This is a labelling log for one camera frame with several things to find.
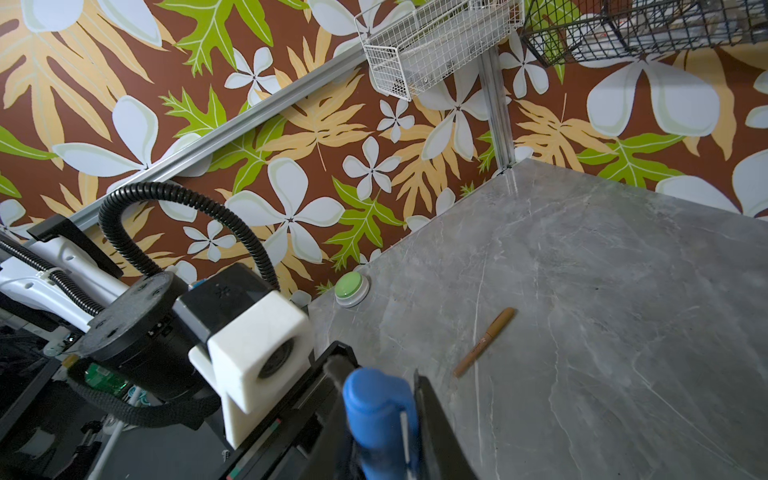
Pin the blue pen cap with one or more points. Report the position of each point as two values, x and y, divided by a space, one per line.
383 420

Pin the aluminium left corner post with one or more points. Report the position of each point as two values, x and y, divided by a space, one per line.
492 83

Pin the brown pen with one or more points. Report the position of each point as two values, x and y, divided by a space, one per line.
491 333

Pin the white wire basket left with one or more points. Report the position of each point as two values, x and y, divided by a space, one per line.
422 46

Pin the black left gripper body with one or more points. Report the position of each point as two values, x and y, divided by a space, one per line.
280 446

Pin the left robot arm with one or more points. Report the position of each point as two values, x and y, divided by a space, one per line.
131 349

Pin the green push button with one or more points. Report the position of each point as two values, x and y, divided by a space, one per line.
351 289

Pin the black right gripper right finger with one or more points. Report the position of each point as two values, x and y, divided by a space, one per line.
440 454

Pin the black wire basket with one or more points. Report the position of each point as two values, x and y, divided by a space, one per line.
560 32

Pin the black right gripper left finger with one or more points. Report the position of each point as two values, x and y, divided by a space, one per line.
334 453

